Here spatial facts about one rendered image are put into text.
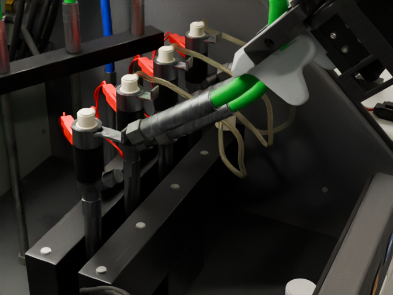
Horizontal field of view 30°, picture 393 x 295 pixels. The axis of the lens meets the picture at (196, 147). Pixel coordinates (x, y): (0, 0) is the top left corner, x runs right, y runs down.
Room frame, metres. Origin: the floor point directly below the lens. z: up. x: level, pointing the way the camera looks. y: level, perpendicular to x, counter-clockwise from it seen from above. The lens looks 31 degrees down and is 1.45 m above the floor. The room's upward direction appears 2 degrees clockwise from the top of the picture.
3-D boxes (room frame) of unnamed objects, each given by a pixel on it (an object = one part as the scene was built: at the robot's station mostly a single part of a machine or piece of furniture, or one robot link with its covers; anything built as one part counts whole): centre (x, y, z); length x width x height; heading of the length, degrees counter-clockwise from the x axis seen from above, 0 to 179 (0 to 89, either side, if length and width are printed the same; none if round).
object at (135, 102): (0.65, 0.06, 1.01); 0.05 x 0.03 x 0.21; 66
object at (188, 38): (0.80, -0.01, 1.01); 0.05 x 0.03 x 0.21; 66
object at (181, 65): (0.72, 0.02, 1.12); 0.03 x 0.02 x 0.01; 66
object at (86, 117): (0.59, 0.10, 1.11); 0.02 x 0.02 x 0.03
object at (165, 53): (0.73, 0.04, 1.11); 0.02 x 0.02 x 0.03
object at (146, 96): (0.65, 0.06, 1.12); 0.03 x 0.02 x 0.01; 66
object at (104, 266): (0.69, 0.05, 0.91); 0.34 x 0.10 x 0.15; 156
